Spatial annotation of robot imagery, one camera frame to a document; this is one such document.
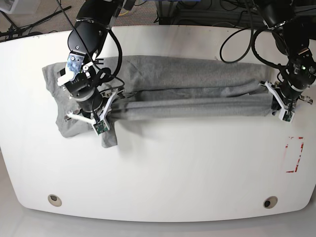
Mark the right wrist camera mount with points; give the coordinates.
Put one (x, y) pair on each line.
(102, 126)

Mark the grey T-shirt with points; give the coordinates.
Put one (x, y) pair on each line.
(158, 87)

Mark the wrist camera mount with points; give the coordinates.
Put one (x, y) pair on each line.
(102, 126)
(278, 105)

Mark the red tape corner marks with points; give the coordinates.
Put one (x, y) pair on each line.
(292, 154)

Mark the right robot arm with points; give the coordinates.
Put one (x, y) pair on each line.
(81, 75)

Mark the right table grommet hole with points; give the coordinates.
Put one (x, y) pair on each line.
(270, 202)

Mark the table grommet hole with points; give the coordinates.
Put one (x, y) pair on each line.
(54, 200)
(270, 202)

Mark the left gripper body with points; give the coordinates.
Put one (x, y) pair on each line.
(289, 93)

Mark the left table grommet hole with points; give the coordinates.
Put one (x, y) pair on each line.
(54, 200)

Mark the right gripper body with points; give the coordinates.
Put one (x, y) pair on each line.
(96, 104)

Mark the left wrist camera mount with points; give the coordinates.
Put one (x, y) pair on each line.
(278, 105)

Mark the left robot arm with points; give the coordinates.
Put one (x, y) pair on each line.
(293, 41)

